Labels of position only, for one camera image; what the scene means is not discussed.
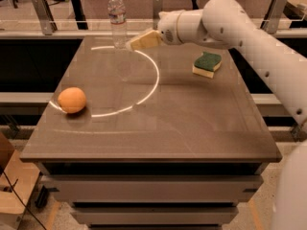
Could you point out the metal railing with posts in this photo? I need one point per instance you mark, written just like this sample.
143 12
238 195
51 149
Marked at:
39 18

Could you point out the clear plastic water bottle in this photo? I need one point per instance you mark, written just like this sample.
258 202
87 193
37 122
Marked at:
117 16

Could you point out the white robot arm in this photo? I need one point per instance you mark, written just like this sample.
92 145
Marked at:
224 23

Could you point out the green and yellow sponge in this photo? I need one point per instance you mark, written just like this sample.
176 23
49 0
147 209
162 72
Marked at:
207 64

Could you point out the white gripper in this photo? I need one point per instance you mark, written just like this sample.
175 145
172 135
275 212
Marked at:
168 27

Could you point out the grey table with drawers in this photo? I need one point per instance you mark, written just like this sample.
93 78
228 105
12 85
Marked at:
156 145

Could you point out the orange fruit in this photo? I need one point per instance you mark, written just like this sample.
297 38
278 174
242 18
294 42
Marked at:
72 100

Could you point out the wooden box at left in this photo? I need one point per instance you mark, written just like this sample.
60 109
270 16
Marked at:
17 182

